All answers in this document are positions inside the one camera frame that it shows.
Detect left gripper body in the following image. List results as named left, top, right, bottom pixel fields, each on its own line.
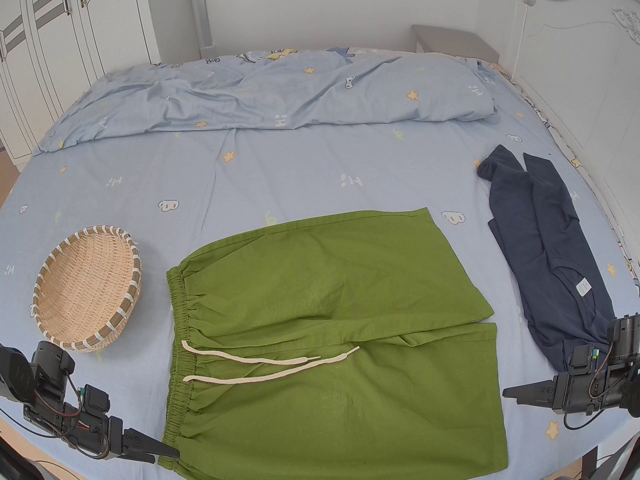
left=52, top=408, right=126, bottom=462

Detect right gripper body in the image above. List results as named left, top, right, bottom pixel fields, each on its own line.
left=552, top=368, right=628, bottom=415

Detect green shorts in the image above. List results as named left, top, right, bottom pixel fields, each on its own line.
left=157, top=208, right=509, bottom=480

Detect round woven basket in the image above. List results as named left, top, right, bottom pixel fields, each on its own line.
left=32, top=225, right=143, bottom=354

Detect bed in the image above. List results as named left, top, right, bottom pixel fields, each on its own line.
left=0, top=0, right=640, bottom=480

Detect dark blue T-shirt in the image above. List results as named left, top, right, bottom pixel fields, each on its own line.
left=476, top=144, right=618, bottom=374

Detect grey bedside table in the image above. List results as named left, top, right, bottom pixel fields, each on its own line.
left=411, top=24, right=501, bottom=65

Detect pale blue quilt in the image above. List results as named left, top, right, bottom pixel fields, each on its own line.
left=32, top=45, right=501, bottom=156

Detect white wardrobe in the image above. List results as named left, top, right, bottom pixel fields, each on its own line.
left=0, top=0, right=162, bottom=161

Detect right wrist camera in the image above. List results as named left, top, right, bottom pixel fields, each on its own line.
left=570, top=345, right=602, bottom=375

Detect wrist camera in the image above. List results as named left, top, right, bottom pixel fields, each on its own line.
left=570, top=345, right=602, bottom=375
left=81, top=384, right=111, bottom=417

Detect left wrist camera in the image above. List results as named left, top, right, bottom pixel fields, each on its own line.
left=81, top=384, right=111, bottom=417

